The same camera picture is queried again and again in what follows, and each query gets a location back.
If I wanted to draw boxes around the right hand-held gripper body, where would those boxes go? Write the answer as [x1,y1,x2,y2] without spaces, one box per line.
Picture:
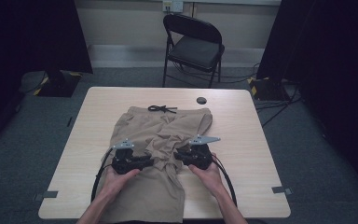
[182,133,222,171]

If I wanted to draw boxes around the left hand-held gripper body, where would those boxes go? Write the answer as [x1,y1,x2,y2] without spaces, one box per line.
[110,139,145,175]

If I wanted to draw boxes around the beige shorts with black drawstring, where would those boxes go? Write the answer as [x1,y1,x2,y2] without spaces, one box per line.
[100,104,214,224]

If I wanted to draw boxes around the person's left hand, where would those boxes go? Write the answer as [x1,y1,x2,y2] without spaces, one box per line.
[100,165,142,202]

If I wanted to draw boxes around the person's right hand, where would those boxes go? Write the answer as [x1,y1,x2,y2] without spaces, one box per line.
[187,151,227,198]

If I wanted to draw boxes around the grey tape strip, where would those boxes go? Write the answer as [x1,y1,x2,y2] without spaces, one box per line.
[271,185,294,197]
[33,190,60,203]

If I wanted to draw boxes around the black stand base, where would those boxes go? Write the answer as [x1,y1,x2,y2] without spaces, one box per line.
[247,76,291,102]
[36,69,83,98]

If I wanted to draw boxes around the black folding chair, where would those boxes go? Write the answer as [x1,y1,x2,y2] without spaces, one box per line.
[161,13,226,90]

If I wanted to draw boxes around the dark curtain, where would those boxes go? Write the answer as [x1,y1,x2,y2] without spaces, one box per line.
[255,0,358,202]
[0,0,94,158]

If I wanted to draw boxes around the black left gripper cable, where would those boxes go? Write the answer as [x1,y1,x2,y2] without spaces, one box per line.
[89,147,116,203]

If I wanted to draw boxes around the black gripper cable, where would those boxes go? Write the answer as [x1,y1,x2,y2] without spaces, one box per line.
[210,153,239,208]
[89,147,116,203]

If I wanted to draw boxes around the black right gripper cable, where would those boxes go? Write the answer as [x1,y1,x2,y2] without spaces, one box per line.
[210,153,239,208]

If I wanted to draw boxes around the black floor cable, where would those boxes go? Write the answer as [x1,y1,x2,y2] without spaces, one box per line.
[255,87,303,129]
[169,61,262,86]

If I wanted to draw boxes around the white wall outlet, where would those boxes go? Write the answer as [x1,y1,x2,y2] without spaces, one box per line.
[162,0,185,14]

